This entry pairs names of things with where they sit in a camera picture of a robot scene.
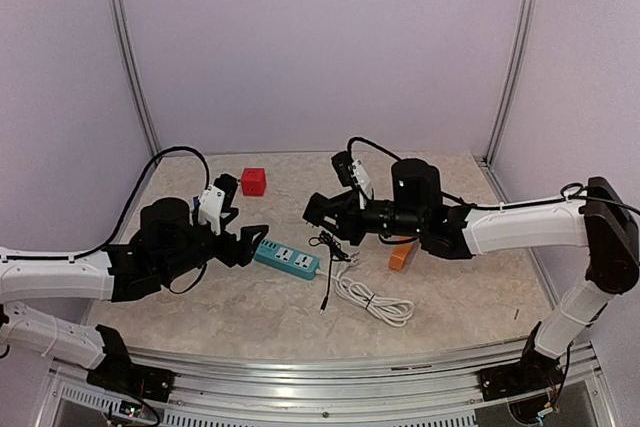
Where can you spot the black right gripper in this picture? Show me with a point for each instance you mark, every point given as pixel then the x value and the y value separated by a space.
pixel 348 228

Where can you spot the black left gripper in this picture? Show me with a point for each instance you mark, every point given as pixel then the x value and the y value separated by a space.
pixel 245 250

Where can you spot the red cube socket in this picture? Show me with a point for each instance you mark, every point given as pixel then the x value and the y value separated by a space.
pixel 253 182

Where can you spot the teal power strip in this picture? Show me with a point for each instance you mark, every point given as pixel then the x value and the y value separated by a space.
pixel 286 259

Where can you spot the orange USB socket block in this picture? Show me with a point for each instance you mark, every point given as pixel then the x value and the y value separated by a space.
pixel 400 256

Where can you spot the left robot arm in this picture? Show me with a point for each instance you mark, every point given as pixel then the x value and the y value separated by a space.
pixel 174 238

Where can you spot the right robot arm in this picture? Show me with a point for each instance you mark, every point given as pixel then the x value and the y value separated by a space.
pixel 591 216

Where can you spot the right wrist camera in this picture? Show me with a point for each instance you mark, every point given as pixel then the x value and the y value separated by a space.
pixel 351 173

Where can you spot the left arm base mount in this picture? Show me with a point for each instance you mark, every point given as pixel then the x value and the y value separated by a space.
pixel 116 372

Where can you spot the aluminium front rail frame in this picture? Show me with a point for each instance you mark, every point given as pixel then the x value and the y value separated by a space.
pixel 403 390

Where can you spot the left aluminium corner post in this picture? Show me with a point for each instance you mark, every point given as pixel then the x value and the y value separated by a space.
pixel 132 75

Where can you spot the aluminium corner post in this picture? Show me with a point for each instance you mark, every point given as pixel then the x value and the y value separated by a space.
pixel 132 75
pixel 509 88

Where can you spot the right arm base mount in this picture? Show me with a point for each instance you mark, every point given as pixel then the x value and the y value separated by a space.
pixel 520 374

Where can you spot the right aluminium corner post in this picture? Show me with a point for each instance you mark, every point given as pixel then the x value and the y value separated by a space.
pixel 509 88

